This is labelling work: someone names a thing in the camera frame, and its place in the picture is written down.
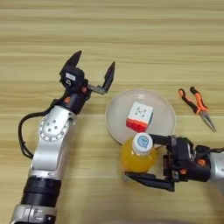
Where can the orange juice bottle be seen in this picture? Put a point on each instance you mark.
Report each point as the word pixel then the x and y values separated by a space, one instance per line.
pixel 138 157

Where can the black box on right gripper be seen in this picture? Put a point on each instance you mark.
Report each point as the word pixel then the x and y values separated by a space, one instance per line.
pixel 180 151

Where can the multicoloured puzzle cube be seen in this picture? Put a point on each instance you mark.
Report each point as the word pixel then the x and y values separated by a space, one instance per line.
pixel 139 116

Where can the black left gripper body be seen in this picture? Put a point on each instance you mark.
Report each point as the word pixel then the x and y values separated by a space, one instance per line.
pixel 74 100

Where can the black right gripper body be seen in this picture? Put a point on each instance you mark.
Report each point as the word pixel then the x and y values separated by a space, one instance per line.
pixel 189 170

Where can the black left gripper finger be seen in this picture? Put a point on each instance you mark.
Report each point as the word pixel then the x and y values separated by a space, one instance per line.
pixel 109 77
pixel 74 59

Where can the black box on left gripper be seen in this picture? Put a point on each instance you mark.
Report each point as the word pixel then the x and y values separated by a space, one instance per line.
pixel 72 77

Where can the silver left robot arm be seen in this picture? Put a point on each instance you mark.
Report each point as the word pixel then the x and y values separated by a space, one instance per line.
pixel 51 145

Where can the beige round plate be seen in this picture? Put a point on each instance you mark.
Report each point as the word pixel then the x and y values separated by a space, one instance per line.
pixel 116 113

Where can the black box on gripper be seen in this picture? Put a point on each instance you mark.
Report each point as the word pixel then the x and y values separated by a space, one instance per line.
pixel 72 77
pixel 180 151

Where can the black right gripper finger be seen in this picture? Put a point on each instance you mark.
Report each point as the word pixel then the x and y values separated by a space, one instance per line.
pixel 160 139
pixel 151 179

